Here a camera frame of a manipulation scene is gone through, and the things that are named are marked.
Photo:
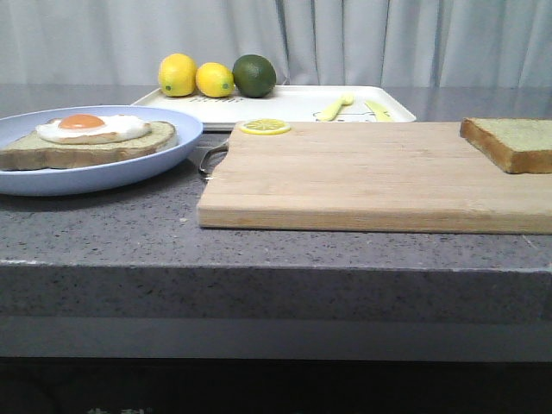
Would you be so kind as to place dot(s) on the light blue round plate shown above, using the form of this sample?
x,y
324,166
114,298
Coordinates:
x,y
59,182

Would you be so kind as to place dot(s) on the fried egg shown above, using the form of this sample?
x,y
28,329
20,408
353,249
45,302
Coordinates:
x,y
89,129

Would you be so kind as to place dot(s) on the bread slice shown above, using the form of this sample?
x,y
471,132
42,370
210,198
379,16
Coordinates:
x,y
515,145
30,152

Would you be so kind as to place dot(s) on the white rectangular tray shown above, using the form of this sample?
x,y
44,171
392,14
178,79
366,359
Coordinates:
x,y
292,103

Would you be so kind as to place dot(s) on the yellow lemon slice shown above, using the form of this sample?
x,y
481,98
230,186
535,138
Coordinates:
x,y
265,126

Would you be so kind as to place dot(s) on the yellow plastic spoon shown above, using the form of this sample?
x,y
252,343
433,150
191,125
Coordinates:
x,y
332,110

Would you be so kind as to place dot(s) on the wooden cutting board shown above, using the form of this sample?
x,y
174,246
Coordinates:
x,y
402,177

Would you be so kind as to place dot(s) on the green lime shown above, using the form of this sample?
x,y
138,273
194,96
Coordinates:
x,y
254,75

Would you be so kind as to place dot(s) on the yellow plastic knife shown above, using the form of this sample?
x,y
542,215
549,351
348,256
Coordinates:
x,y
379,111

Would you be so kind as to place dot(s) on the right yellow lemon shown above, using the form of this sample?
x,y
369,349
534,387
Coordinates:
x,y
215,80

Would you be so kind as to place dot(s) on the left yellow lemon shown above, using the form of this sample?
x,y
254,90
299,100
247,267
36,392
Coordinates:
x,y
177,75

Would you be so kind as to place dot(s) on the grey white curtain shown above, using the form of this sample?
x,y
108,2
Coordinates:
x,y
386,43

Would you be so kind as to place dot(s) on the metal cutting board handle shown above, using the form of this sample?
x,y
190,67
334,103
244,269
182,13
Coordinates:
x,y
205,161

